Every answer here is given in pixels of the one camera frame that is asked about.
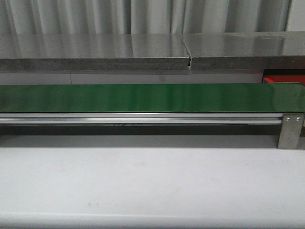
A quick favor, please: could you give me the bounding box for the aluminium conveyor side rail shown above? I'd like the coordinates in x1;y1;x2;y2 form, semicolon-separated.
0;113;283;125

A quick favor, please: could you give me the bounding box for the grey pleated curtain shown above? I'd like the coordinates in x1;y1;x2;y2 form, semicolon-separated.
0;0;291;34

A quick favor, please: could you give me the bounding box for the green conveyor belt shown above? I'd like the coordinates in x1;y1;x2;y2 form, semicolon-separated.
0;83;305;113

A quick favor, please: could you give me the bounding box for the red plastic tray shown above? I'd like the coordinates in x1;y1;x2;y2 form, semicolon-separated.
263;74;305;85

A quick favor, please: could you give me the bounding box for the left grey stone slab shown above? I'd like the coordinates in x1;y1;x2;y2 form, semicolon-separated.
0;34;189;72

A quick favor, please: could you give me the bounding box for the steel conveyor support bracket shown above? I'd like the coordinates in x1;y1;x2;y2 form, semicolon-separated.
277;113;305;149

